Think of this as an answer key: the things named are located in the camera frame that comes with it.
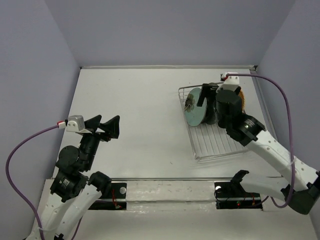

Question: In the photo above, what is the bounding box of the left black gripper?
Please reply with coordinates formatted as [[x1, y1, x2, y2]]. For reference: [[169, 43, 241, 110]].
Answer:
[[80, 113, 121, 169]]

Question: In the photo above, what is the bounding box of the light green floral plate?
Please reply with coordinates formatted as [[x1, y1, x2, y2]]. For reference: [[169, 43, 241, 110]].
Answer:
[[184, 87, 207, 127]]

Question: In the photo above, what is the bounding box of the round woven wicker plate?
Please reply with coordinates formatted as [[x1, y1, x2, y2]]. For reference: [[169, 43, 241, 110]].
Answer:
[[238, 88, 245, 113]]

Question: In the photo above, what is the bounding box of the black round plate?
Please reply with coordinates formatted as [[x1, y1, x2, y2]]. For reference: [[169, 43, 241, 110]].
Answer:
[[201, 98, 217, 125]]

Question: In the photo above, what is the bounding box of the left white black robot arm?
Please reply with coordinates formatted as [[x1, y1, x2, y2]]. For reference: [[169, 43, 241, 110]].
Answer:
[[27, 115, 120, 240]]

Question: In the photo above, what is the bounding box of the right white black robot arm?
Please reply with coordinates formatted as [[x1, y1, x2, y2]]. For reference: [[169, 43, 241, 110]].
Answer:
[[85, 86, 320, 215]]

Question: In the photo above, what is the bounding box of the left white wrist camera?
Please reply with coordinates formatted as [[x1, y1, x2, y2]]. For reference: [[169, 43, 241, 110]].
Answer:
[[65, 115, 85, 134]]

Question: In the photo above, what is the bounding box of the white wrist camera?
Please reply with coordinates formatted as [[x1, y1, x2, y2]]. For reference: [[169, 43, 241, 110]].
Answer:
[[65, 115, 85, 134], [216, 72, 240, 93]]

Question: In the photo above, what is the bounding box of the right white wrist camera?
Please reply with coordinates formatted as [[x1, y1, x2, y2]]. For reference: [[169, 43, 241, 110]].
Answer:
[[216, 72, 240, 93]]

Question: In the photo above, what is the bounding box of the metal wire dish rack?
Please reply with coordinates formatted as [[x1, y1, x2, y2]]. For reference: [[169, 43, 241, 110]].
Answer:
[[178, 85, 247, 153]]

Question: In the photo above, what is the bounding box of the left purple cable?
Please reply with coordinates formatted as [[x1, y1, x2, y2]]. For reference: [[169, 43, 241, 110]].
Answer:
[[5, 123, 81, 240]]

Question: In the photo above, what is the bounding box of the purple cable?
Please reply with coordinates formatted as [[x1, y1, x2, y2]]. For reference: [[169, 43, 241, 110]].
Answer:
[[5, 123, 81, 240], [221, 72, 295, 208]]

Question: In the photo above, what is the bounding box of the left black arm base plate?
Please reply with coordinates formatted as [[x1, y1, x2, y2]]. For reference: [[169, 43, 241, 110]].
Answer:
[[89, 181, 127, 211]]

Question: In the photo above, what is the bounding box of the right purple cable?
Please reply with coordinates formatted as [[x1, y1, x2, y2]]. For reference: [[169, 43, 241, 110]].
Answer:
[[221, 72, 295, 208]]

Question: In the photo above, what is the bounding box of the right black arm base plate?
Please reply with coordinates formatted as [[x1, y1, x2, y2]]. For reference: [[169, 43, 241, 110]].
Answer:
[[213, 181, 263, 210]]

